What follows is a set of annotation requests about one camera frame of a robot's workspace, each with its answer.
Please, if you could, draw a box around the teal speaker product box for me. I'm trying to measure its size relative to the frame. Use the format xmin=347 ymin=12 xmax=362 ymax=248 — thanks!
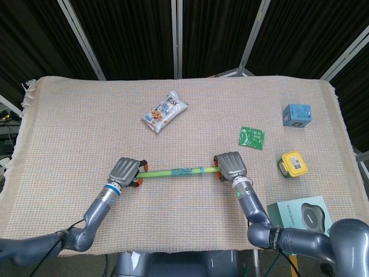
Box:
xmin=266 ymin=195 xmax=335 ymax=239

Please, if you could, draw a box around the grey robot torso base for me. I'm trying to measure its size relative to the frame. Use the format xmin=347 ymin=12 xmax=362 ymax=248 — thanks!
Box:
xmin=115 ymin=250 xmax=242 ymax=277

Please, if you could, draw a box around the blue cube box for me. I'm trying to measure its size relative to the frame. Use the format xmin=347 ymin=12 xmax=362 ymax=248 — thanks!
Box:
xmin=281 ymin=103 xmax=313 ymax=128

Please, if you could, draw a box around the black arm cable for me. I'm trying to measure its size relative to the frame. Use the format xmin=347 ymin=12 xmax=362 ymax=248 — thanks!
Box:
xmin=28 ymin=219 xmax=87 ymax=277

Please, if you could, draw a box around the pink woven tablecloth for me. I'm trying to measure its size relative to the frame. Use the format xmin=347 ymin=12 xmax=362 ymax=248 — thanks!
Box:
xmin=0 ymin=75 xmax=369 ymax=257

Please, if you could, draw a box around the metal table leg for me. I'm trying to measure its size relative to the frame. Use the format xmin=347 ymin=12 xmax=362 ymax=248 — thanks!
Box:
xmin=251 ymin=249 xmax=260 ymax=277

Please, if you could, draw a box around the white screen frame post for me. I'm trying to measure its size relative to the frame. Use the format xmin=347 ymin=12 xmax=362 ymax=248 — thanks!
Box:
xmin=319 ymin=25 xmax=369 ymax=82
xmin=237 ymin=0 xmax=272 ymax=72
xmin=57 ymin=0 xmax=107 ymax=81
xmin=171 ymin=0 xmax=184 ymax=79

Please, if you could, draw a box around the green square sachet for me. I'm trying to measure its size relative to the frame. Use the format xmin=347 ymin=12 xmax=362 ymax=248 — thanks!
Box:
xmin=238 ymin=126 xmax=266 ymax=151

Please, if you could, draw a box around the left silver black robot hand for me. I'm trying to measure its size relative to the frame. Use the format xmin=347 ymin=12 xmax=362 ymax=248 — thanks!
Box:
xmin=108 ymin=157 xmax=150 ymax=189

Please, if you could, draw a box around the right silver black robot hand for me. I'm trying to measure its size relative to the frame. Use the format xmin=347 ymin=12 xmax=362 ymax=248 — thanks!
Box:
xmin=212 ymin=151 xmax=248 ymax=182

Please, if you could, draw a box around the yellow lidded small container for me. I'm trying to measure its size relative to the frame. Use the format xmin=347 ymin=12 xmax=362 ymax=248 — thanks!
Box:
xmin=277 ymin=152 xmax=309 ymax=178

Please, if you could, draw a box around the green and blue stick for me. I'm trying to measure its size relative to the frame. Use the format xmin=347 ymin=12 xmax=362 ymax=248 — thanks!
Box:
xmin=137 ymin=166 xmax=206 ymax=179

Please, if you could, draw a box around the yellow floor tape strip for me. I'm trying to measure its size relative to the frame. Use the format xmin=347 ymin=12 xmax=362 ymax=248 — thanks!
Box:
xmin=289 ymin=255 xmax=299 ymax=277

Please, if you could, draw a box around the white snack packet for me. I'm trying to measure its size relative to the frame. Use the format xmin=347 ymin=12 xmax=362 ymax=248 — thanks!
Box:
xmin=141 ymin=89 xmax=189 ymax=134

